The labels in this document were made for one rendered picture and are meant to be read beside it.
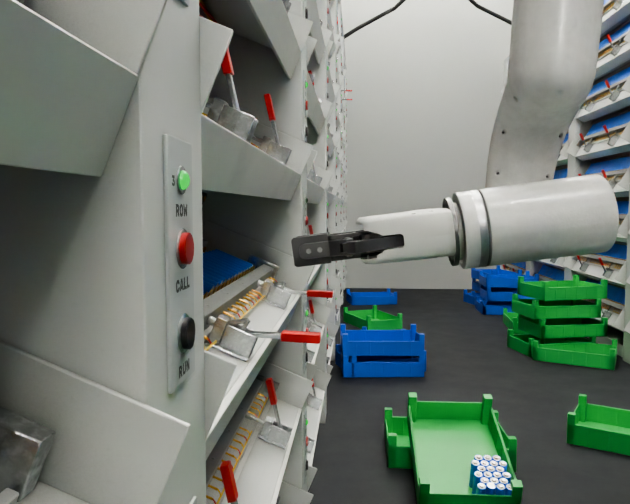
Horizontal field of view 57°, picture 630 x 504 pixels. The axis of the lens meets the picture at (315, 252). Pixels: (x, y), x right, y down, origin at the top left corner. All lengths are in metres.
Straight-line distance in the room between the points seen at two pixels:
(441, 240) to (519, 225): 0.08
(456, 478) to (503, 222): 0.86
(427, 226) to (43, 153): 0.44
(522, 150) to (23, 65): 0.62
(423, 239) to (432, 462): 0.88
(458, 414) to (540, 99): 1.01
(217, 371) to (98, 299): 0.11
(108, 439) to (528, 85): 0.53
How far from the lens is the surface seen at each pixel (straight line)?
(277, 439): 0.84
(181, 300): 0.30
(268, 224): 0.95
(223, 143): 0.42
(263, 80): 0.97
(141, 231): 0.25
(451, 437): 1.49
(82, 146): 0.24
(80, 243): 0.27
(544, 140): 0.73
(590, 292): 2.71
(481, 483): 1.30
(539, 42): 0.66
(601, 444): 1.74
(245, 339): 0.52
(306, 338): 0.52
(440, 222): 0.60
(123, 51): 0.26
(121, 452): 0.28
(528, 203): 0.63
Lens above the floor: 0.62
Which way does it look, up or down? 4 degrees down
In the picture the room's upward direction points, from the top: straight up
